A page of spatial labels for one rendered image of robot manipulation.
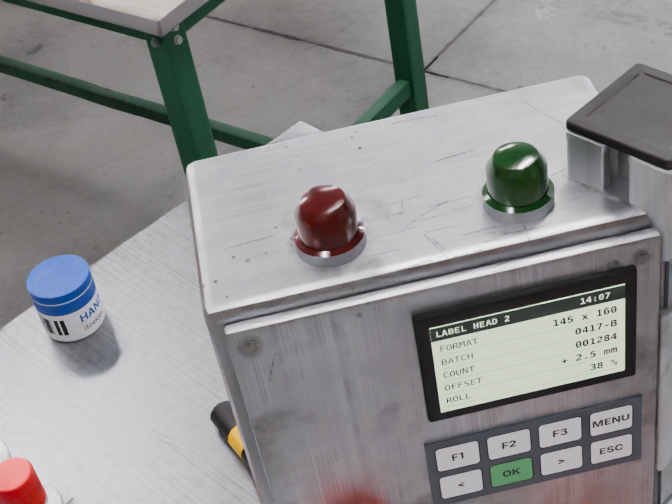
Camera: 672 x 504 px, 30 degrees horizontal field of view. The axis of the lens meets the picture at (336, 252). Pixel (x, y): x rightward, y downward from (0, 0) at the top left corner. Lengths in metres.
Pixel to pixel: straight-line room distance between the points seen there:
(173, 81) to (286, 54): 1.22
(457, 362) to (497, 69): 2.74
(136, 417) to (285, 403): 0.86
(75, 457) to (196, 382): 0.15
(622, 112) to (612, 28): 2.86
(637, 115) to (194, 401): 0.91
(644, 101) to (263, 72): 2.88
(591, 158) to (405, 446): 0.13
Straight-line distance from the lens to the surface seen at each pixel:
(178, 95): 2.19
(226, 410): 1.25
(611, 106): 0.46
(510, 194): 0.45
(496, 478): 0.52
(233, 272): 0.45
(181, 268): 1.47
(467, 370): 0.47
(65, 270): 1.41
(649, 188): 0.45
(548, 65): 3.19
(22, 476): 0.96
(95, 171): 3.12
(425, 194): 0.47
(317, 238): 0.44
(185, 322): 1.40
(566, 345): 0.47
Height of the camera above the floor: 1.77
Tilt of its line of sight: 41 degrees down
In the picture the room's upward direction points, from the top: 11 degrees counter-clockwise
